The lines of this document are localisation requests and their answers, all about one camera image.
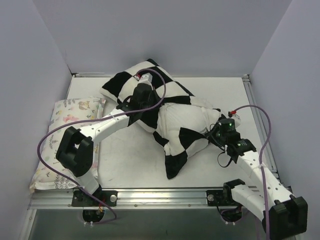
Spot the aluminium rail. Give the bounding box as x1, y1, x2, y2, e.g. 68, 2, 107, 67
242, 74, 280, 180
28, 187, 222, 211

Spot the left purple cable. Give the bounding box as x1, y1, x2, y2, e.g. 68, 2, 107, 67
36, 68, 167, 224

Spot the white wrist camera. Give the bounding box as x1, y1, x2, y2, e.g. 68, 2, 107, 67
227, 110, 241, 127
134, 73, 153, 85

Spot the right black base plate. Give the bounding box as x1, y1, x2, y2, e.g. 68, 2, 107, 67
206, 189, 240, 208

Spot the right aluminium rail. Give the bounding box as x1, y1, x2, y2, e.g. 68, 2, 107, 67
242, 74, 280, 180

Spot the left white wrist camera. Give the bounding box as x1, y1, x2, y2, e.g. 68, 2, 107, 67
134, 73, 153, 85

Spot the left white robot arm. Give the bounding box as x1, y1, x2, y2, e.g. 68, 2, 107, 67
56, 83, 160, 206

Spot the floral patterned pillow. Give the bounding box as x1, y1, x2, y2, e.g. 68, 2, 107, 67
29, 97, 106, 193

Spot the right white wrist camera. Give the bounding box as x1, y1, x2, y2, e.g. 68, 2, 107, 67
227, 110, 241, 127

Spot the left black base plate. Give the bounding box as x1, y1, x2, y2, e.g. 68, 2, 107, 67
71, 189, 118, 207

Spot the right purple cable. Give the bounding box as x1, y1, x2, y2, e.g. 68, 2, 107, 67
229, 104, 273, 240

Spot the black white checkered pillowcase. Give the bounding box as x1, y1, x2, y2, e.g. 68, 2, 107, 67
100, 59, 220, 179

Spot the thin black cable loop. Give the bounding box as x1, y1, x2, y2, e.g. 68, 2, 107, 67
216, 149, 233, 169

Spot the front aluminium rail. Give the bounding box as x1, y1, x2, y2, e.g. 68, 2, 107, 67
28, 187, 222, 211

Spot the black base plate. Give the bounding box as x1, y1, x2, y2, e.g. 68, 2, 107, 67
71, 189, 118, 207
206, 189, 240, 208

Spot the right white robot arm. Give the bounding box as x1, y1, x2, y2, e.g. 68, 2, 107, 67
206, 118, 308, 240

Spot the white pillow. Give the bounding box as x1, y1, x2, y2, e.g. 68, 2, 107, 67
155, 99, 223, 158

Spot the purple cable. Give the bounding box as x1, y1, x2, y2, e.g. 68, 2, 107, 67
229, 104, 273, 240
36, 68, 167, 224

